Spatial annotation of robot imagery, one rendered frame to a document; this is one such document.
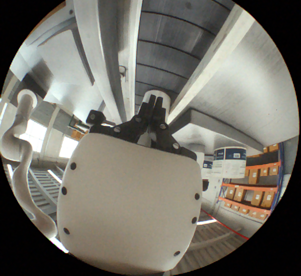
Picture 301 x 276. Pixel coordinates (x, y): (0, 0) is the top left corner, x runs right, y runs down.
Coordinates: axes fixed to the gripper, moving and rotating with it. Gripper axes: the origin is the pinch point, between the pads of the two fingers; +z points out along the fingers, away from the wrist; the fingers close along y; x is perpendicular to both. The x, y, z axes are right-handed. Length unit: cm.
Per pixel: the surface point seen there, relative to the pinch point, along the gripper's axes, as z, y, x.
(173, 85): 6.1, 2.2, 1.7
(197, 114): 13.1, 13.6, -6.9
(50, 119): 132, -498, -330
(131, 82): 7.1, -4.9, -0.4
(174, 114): 3.7, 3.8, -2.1
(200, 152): 11.7, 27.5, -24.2
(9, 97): 7, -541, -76
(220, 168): 4.2, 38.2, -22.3
